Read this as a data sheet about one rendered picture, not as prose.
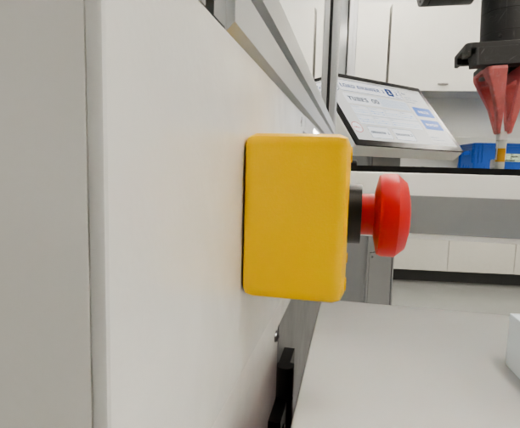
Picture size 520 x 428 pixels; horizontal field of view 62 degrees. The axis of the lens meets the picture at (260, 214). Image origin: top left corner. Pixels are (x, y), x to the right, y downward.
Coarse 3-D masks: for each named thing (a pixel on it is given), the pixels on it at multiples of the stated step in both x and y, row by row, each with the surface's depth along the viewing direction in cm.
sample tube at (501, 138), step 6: (504, 132) 51; (498, 138) 51; (504, 138) 51; (498, 144) 51; (504, 144) 51; (498, 150) 51; (504, 150) 51; (498, 156) 51; (504, 156) 51; (498, 162) 51; (504, 162) 51; (498, 168) 51
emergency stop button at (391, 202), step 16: (384, 176) 20; (384, 192) 19; (400, 192) 19; (368, 208) 20; (384, 208) 19; (400, 208) 19; (368, 224) 20; (384, 224) 19; (400, 224) 19; (384, 240) 19; (400, 240) 19
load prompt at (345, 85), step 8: (344, 80) 137; (344, 88) 134; (352, 88) 136; (360, 88) 139; (368, 88) 141; (376, 88) 144; (384, 88) 147; (392, 88) 150; (384, 96) 143; (392, 96) 146; (400, 96) 149
